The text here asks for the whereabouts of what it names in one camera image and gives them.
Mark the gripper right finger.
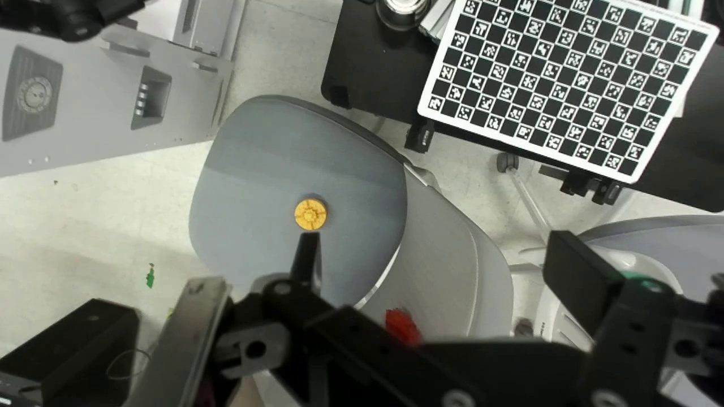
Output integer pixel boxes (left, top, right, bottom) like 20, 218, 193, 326
543, 228, 724, 407

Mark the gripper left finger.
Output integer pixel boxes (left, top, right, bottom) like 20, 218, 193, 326
131, 232, 341, 407

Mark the black equipment box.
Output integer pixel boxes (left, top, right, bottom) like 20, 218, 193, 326
0, 299, 141, 407

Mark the yellow round disc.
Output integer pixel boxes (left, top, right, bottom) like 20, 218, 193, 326
292, 196, 330, 232

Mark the black white calibration checkerboard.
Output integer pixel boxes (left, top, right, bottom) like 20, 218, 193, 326
416, 0, 723, 187

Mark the grey equipment cabinet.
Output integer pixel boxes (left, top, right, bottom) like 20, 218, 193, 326
0, 19, 232, 181

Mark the round metal-rimmed black cap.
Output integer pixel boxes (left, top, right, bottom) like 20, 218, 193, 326
379, 0, 426, 33

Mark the black rounded housing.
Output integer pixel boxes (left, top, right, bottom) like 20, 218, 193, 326
0, 0, 148, 45

